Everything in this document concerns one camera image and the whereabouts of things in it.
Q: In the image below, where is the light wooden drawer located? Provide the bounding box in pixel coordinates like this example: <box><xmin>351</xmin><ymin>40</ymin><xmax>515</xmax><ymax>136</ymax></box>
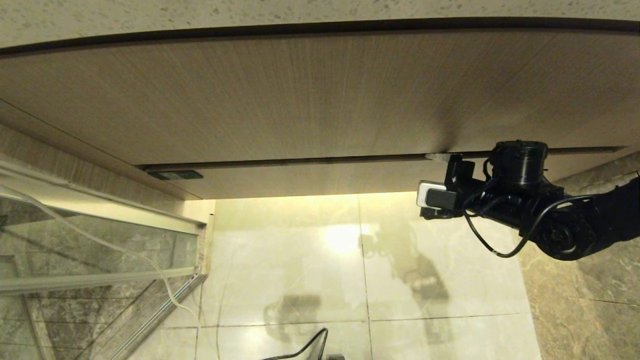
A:
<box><xmin>140</xmin><ymin>146</ymin><xmax>626</xmax><ymax>201</ymax></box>

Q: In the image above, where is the light wooden vanity cabinet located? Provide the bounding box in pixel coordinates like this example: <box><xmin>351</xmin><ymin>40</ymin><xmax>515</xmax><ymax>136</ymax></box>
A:
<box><xmin>0</xmin><ymin>30</ymin><xmax>640</xmax><ymax>202</ymax></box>

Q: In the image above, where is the dark rectangular plate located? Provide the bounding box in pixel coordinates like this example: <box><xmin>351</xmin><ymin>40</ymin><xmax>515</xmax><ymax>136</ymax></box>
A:
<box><xmin>148</xmin><ymin>170</ymin><xmax>204</xmax><ymax>181</ymax></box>

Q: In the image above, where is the speckled stone countertop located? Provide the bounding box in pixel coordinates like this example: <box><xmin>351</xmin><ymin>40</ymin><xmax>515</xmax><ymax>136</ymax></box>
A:
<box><xmin>0</xmin><ymin>0</ymin><xmax>640</xmax><ymax>51</ymax></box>

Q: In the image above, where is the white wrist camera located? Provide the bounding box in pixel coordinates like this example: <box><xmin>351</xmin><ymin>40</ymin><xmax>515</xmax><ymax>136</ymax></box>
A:
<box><xmin>417</xmin><ymin>181</ymin><xmax>457</xmax><ymax>210</ymax></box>

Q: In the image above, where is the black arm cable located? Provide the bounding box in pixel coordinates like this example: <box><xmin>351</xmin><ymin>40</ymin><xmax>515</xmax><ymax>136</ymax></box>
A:
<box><xmin>462</xmin><ymin>194</ymin><xmax>598</xmax><ymax>259</ymax></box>

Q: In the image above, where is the black base cable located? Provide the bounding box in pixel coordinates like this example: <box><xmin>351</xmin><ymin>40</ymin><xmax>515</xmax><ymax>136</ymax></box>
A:
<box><xmin>262</xmin><ymin>328</ymin><xmax>330</xmax><ymax>360</ymax></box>

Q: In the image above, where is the thin white cable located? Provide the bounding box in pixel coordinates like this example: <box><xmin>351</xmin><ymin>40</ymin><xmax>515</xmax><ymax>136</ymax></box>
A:
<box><xmin>0</xmin><ymin>182</ymin><xmax>222</xmax><ymax>360</ymax></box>

